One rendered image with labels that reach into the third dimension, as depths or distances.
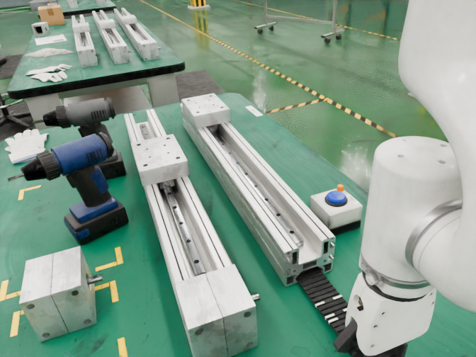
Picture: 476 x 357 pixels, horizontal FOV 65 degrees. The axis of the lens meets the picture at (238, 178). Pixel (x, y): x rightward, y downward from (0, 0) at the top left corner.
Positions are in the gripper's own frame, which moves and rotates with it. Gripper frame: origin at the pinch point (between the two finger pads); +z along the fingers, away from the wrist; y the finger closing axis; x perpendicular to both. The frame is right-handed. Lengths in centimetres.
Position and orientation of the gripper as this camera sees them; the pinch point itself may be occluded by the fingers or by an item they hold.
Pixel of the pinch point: (378, 352)
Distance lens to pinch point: 60.4
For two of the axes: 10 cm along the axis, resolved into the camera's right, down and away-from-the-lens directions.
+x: -3.5, -4.8, 8.1
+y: 9.3, -2.4, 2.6
